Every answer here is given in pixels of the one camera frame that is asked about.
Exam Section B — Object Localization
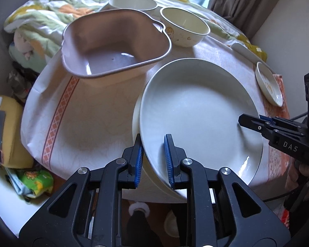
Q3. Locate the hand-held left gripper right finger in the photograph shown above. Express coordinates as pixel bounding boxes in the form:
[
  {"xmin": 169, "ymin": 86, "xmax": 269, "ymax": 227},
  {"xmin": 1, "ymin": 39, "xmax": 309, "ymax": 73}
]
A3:
[{"xmin": 164, "ymin": 134, "xmax": 291, "ymax": 247}]

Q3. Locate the cartoon print cream bowl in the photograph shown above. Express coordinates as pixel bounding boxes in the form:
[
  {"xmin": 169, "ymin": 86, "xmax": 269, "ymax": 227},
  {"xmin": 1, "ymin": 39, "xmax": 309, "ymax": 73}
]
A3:
[{"xmin": 160, "ymin": 7, "xmax": 211, "ymax": 47}]

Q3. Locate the green printed bag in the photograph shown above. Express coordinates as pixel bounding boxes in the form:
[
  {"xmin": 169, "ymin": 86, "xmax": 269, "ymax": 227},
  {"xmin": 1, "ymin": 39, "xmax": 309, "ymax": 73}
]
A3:
[{"xmin": 5, "ymin": 167, "xmax": 54, "ymax": 201}]

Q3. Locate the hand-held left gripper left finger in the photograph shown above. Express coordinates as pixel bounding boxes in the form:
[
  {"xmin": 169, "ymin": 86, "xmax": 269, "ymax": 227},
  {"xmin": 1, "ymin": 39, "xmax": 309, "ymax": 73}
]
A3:
[{"xmin": 19, "ymin": 133, "xmax": 145, "ymax": 247}]

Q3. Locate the white orange patterned tablecloth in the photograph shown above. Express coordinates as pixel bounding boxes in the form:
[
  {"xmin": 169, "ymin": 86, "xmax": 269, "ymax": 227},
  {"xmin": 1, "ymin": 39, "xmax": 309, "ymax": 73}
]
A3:
[{"xmin": 21, "ymin": 0, "xmax": 290, "ymax": 204}]

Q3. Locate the floral blanket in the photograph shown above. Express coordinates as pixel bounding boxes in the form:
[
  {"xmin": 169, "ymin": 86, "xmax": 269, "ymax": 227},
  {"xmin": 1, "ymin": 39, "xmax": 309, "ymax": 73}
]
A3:
[{"xmin": 4, "ymin": 0, "xmax": 268, "ymax": 63}]

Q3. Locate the dark patterned cloth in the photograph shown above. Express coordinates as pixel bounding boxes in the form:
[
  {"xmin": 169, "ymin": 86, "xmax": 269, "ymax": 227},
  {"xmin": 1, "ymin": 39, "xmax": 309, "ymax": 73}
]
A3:
[{"xmin": 7, "ymin": 62, "xmax": 40, "ymax": 106}]

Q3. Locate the cream plate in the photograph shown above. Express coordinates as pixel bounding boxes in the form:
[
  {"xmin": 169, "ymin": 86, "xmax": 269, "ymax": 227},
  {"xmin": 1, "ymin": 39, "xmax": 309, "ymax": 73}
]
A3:
[{"xmin": 132, "ymin": 99, "xmax": 187, "ymax": 203}]

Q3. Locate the white capped dark bottle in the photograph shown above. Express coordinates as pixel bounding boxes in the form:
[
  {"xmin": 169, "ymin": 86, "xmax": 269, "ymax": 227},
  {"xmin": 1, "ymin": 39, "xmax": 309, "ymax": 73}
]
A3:
[{"xmin": 127, "ymin": 201, "xmax": 152, "ymax": 237}]

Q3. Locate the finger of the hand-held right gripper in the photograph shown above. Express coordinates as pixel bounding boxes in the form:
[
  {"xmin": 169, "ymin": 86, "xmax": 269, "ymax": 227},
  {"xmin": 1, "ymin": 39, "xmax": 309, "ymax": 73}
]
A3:
[
  {"xmin": 238, "ymin": 113, "xmax": 274, "ymax": 140},
  {"xmin": 259, "ymin": 115, "xmax": 307, "ymax": 136}
]

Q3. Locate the red packet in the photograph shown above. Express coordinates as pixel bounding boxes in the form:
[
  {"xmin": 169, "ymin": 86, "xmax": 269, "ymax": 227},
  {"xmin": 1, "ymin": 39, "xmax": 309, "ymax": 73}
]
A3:
[{"xmin": 280, "ymin": 205, "xmax": 292, "ymax": 230}]

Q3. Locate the black cable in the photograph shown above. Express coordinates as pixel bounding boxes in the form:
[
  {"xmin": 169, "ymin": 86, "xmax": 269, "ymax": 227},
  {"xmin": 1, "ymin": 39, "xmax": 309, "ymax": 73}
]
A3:
[{"xmin": 263, "ymin": 185, "xmax": 299, "ymax": 203}]

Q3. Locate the plain white bowl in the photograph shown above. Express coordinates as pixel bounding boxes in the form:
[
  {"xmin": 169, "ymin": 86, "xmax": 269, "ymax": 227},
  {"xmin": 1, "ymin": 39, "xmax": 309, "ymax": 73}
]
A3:
[{"xmin": 103, "ymin": 0, "xmax": 159, "ymax": 12}]

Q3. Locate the brown curtain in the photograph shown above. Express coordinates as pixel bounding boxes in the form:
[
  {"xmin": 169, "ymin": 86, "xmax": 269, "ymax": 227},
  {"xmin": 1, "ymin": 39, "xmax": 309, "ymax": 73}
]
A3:
[{"xmin": 207, "ymin": 0, "xmax": 309, "ymax": 40}]

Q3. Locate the pastel printed pillow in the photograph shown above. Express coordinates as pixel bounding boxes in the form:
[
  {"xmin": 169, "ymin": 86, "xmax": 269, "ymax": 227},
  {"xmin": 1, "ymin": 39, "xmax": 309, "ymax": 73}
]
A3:
[{"xmin": 9, "ymin": 28, "xmax": 50, "ymax": 69}]

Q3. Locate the white rectangular plate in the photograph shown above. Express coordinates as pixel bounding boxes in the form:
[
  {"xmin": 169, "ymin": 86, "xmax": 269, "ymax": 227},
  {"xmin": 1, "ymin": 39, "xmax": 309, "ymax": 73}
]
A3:
[{"xmin": 230, "ymin": 43, "xmax": 259, "ymax": 63}]

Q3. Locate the large white plate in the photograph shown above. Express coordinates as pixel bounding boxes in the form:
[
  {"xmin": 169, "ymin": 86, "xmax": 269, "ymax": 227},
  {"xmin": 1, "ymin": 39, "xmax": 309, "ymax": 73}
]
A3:
[{"xmin": 140, "ymin": 58, "xmax": 263, "ymax": 189}]

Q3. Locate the person's right hand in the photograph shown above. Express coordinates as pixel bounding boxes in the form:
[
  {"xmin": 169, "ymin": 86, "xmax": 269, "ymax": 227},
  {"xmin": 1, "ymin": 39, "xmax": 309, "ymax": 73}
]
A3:
[{"xmin": 288, "ymin": 159, "xmax": 309, "ymax": 186}]

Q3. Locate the white cup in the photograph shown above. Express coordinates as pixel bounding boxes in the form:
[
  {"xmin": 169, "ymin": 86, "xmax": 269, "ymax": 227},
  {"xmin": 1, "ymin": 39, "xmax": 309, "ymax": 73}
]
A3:
[{"xmin": 164, "ymin": 210, "xmax": 180, "ymax": 238}]

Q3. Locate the small printed saucer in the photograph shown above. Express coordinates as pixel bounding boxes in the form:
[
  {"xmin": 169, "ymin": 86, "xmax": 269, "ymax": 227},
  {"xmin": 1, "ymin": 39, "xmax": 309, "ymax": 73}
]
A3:
[{"xmin": 255, "ymin": 62, "xmax": 284, "ymax": 108}]

